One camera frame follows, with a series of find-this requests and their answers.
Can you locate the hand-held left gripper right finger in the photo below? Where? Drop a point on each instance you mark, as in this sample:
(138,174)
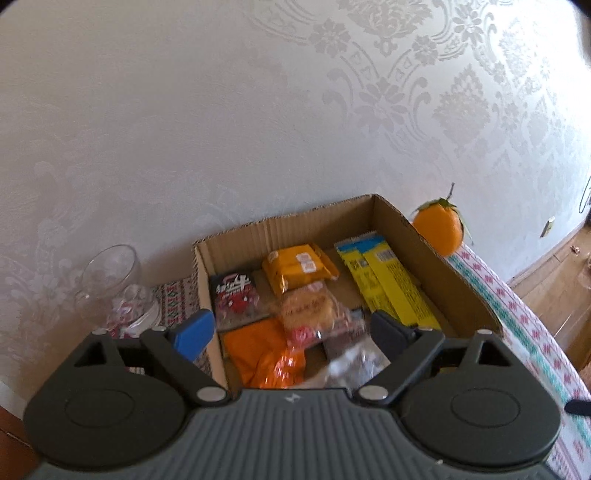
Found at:
(388,332)

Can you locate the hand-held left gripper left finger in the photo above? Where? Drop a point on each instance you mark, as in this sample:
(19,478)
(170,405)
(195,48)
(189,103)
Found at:
(196,332)

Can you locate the dark brown snack packet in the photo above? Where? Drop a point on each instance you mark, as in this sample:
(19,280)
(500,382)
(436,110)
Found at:
(348,330)

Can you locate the yellow green snack packet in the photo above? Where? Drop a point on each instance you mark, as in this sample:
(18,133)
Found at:
(406,295)
(364,277)

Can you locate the clear plastic wrapper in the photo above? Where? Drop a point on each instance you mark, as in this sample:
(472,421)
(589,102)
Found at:
(355,367)

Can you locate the black labelled snack packet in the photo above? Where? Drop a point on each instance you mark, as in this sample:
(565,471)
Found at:
(235,297)

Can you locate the orange plastic snack bag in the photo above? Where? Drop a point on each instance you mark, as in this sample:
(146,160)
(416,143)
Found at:
(254,350)

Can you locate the red labelled bread packet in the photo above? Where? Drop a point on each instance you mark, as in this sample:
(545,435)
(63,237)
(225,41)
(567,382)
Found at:
(307,311)

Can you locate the cardboard box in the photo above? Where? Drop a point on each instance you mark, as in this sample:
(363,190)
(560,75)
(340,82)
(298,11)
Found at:
(401,230)

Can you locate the orange snack packet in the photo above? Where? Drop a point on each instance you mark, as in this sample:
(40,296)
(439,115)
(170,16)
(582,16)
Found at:
(300,267)

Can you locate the clear glass vase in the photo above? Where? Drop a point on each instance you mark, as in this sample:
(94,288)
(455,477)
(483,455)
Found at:
(111,277)

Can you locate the orange fruit with leaf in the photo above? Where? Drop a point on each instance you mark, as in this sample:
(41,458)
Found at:
(438,230)

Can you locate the patterned woven tablecloth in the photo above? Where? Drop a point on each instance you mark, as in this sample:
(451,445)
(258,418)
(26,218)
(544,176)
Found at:
(521,332)

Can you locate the white wall socket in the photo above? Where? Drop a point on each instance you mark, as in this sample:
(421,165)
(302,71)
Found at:
(548,227)

